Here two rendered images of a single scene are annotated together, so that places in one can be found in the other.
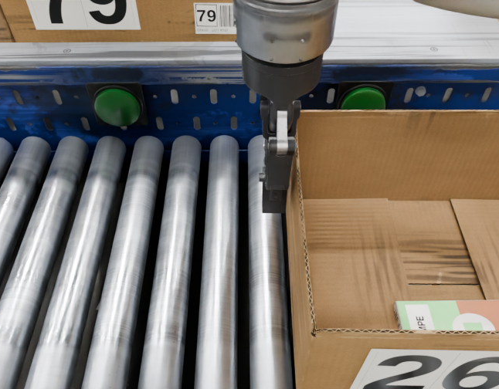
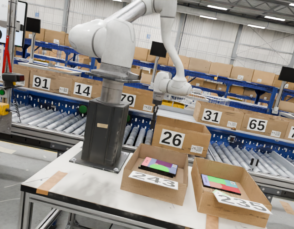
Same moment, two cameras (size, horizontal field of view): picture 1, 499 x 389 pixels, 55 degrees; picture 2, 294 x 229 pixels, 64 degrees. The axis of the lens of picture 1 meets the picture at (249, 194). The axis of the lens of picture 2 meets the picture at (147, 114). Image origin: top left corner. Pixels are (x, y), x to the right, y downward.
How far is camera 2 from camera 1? 1.39 m
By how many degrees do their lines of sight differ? 37
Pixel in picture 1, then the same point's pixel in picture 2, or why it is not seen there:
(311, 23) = (160, 95)
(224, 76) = (146, 116)
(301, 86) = (159, 103)
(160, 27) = (137, 107)
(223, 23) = (147, 108)
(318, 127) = (160, 119)
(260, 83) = (154, 102)
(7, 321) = not seen: hidden behind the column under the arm
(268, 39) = (156, 96)
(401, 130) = (173, 122)
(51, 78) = not seen: hidden behind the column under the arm
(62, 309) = not seen: hidden behind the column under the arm
